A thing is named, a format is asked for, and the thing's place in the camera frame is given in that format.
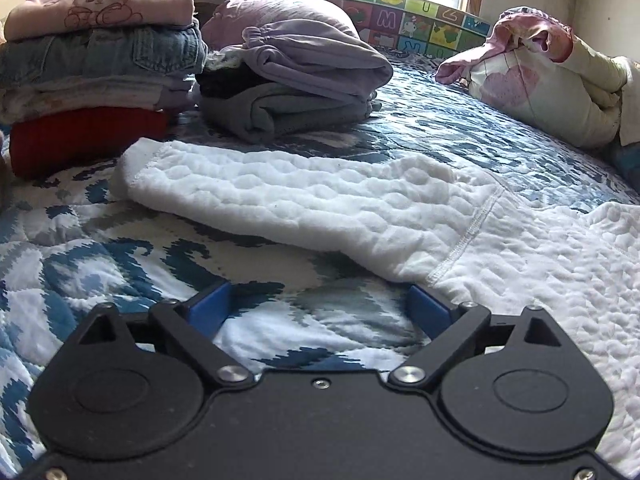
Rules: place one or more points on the colourful alphabet play mat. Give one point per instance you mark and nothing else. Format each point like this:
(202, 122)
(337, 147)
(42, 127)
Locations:
(416, 26)

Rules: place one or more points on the folded light striped garment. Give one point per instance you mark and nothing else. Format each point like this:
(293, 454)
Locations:
(147, 92)

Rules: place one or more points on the folded teal blue garment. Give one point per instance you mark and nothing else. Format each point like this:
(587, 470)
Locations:
(626, 160)

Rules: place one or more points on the folded pink garment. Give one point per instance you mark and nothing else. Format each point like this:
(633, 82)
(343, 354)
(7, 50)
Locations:
(35, 18)

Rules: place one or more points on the folded denim jeans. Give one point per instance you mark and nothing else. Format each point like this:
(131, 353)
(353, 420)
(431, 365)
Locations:
(142, 51)

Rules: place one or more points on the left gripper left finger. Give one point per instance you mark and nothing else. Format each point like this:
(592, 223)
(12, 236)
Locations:
(186, 331)

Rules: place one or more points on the folded lavender garment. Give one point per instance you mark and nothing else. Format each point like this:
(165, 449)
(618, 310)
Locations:
(317, 58)

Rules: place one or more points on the folded dark grey garment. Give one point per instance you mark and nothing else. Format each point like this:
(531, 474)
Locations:
(240, 102)

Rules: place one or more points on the purple pillow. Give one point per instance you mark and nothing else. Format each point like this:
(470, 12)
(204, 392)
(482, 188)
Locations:
(229, 19)

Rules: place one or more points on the white quilted garment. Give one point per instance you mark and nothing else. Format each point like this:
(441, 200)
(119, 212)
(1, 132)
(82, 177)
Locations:
(414, 220)

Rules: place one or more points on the white pink floral pillow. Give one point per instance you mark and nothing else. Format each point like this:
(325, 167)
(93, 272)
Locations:
(535, 69)

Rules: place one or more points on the folded red garment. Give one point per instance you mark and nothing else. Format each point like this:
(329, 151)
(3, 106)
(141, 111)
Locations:
(43, 146)

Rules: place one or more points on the blue white patterned quilt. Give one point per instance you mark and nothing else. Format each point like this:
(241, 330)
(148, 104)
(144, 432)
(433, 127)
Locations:
(67, 244)

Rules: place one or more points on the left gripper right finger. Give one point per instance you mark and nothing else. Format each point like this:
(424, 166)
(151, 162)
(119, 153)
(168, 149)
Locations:
(453, 332)

